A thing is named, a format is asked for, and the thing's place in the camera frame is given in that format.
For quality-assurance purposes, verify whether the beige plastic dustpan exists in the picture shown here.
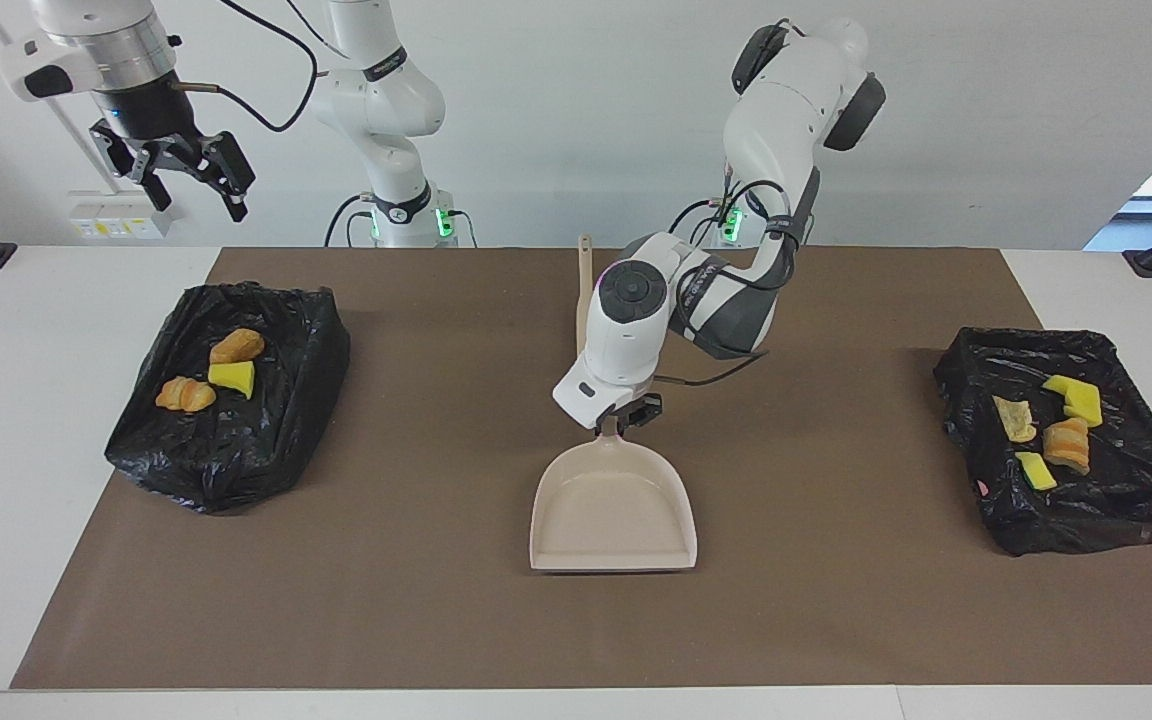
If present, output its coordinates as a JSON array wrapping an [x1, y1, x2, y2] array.
[[529, 415, 699, 573]]

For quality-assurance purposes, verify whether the beige brush with black bristles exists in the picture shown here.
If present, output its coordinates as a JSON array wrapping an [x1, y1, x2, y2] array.
[[576, 235, 595, 359]]

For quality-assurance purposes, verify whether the oval brown bread roll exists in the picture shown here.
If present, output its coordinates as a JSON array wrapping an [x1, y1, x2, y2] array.
[[209, 328, 266, 365]]

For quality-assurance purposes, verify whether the curved yellow sponge piece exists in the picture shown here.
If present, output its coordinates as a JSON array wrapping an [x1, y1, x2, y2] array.
[[208, 360, 256, 400]]

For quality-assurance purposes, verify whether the striped orange croissant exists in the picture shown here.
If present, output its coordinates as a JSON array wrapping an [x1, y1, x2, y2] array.
[[155, 376, 218, 413], [1042, 417, 1092, 476]]

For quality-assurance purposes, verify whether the small croissant piece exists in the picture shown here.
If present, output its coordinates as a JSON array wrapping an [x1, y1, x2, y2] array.
[[993, 395, 1038, 444]]

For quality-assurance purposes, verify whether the black plastic bin bag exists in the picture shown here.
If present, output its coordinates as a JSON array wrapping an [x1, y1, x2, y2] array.
[[104, 282, 352, 516]]

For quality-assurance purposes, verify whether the black bin bag with pink spot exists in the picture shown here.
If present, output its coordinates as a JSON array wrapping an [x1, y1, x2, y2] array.
[[933, 326, 1152, 558]]

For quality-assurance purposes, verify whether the brown table mat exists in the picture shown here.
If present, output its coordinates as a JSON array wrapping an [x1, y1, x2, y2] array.
[[11, 247, 1152, 691]]

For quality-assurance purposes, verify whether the white wall power strip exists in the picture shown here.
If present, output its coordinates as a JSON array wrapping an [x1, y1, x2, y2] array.
[[68, 190, 172, 241]]

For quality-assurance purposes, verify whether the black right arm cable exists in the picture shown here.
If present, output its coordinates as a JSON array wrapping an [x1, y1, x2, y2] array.
[[176, 0, 322, 134]]

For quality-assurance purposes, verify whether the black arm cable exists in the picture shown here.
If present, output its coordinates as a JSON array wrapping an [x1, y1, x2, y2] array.
[[176, 0, 322, 134], [654, 180, 797, 388]]

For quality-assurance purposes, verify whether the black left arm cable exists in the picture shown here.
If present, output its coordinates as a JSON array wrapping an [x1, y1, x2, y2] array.
[[654, 180, 797, 388]]

